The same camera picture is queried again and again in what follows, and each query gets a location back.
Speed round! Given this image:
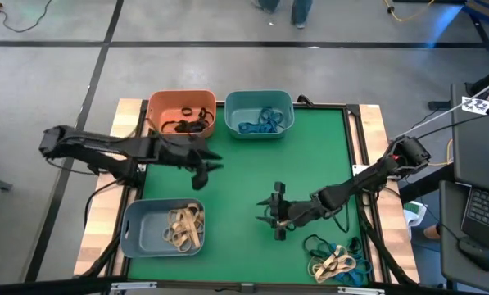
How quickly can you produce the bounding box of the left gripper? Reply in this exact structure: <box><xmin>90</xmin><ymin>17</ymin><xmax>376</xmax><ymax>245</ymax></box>
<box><xmin>158</xmin><ymin>137</ymin><xmax>224</xmax><ymax>192</ymax></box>

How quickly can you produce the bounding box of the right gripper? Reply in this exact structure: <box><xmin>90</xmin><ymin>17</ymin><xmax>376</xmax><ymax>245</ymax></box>
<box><xmin>255</xmin><ymin>182</ymin><xmax>323</xmax><ymax>242</ymax></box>

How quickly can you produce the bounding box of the thin blue rubber band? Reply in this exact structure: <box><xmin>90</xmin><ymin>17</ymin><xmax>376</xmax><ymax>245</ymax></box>
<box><xmin>238</xmin><ymin>121</ymin><xmax>278</xmax><ymax>136</ymax></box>

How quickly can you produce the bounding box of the thin teal rubber band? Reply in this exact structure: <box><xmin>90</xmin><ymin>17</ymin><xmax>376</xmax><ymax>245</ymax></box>
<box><xmin>303</xmin><ymin>234</ymin><xmax>332</xmax><ymax>260</ymax></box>

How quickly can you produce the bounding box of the green table mat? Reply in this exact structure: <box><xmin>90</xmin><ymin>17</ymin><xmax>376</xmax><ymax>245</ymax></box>
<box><xmin>127</xmin><ymin>104</ymin><xmax>371</xmax><ymax>287</ymax></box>

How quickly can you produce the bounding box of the teal plastic basket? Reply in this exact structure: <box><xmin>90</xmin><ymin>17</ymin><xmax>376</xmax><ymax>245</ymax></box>
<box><xmin>224</xmin><ymin>90</ymin><xmax>296</xmax><ymax>141</ymax></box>

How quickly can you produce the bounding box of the orange plastic basket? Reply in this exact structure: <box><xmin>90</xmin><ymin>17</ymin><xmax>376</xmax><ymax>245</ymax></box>
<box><xmin>147</xmin><ymin>89</ymin><xmax>218</xmax><ymax>140</ymax></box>

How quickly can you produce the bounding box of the grey-blue plastic basket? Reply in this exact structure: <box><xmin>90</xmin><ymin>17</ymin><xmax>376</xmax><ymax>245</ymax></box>
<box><xmin>119</xmin><ymin>197</ymin><xmax>206</xmax><ymax>258</ymax></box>

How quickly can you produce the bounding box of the black floor tape strip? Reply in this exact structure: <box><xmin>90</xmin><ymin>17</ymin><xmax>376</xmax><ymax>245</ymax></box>
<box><xmin>0</xmin><ymin>39</ymin><xmax>487</xmax><ymax>50</ymax></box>
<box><xmin>22</xmin><ymin>0</ymin><xmax>125</xmax><ymax>284</ymax></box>

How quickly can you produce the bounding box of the white green shoe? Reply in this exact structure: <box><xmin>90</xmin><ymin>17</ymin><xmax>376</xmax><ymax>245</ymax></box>
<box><xmin>402</xmin><ymin>200</ymin><xmax>428</xmax><ymax>229</ymax></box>

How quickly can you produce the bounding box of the person's leg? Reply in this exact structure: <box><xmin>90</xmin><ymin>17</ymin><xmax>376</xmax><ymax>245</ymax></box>
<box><xmin>423</xmin><ymin>223</ymin><xmax>442</xmax><ymax>241</ymax></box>

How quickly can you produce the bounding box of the person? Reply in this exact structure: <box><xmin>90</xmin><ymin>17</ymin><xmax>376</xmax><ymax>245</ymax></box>
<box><xmin>254</xmin><ymin>0</ymin><xmax>315</xmax><ymax>30</ymax></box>

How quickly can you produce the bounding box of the black desk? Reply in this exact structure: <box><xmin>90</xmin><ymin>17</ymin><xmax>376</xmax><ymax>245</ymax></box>
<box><xmin>439</xmin><ymin>81</ymin><xmax>489</xmax><ymax>295</ymax></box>

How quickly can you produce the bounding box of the white rod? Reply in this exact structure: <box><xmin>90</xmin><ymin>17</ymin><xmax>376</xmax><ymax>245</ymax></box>
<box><xmin>397</xmin><ymin>72</ymin><xmax>489</xmax><ymax>139</ymax></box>

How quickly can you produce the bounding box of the black stand leg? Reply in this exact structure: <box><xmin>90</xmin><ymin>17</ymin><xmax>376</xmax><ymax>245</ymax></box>
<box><xmin>427</xmin><ymin>61</ymin><xmax>489</xmax><ymax>111</ymax></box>

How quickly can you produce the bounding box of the black computer mouse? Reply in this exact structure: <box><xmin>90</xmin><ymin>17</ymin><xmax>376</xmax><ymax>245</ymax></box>
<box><xmin>457</xmin><ymin>236</ymin><xmax>489</xmax><ymax>273</ymax></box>

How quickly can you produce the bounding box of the dark laptop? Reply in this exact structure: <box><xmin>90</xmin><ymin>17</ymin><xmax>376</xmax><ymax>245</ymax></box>
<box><xmin>451</xmin><ymin>81</ymin><xmax>489</xmax><ymax>257</ymax></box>

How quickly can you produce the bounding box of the white patterned tag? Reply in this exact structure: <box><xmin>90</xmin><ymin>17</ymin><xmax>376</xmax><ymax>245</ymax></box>
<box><xmin>460</xmin><ymin>95</ymin><xmax>489</xmax><ymax>116</ymax></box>

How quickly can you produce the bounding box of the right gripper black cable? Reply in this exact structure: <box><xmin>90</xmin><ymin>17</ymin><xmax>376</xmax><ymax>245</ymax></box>
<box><xmin>332</xmin><ymin>203</ymin><xmax>351</xmax><ymax>234</ymax></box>

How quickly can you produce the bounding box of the black camera gantry frame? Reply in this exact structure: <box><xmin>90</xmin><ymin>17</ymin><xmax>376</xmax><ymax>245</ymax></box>
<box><xmin>0</xmin><ymin>277</ymin><xmax>489</xmax><ymax>295</ymax></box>

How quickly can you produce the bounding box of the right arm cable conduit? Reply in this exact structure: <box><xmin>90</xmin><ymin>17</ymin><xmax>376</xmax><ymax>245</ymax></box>
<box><xmin>356</xmin><ymin>192</ymin><xmax>419</xmax><ymax>287</ymax></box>

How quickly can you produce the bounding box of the black aluminium table frame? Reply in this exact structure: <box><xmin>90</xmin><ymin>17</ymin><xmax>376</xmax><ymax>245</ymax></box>
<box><xmin>104</xmin><ymin>99</ymin><xmax>392</xmax><ymax>288</ymax></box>

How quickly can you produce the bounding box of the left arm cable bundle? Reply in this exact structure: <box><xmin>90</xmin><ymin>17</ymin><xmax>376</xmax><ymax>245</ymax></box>
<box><xmin>79</xmin><ymin>179</ymin><xmax>125</xmax><ymax>280</ymax></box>

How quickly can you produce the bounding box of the blue metal frame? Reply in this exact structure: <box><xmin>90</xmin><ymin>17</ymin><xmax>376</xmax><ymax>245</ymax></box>
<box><xmin>463</xmin><ymin>0</ymin><xmax>489</xmax><ymax>30</ymax></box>

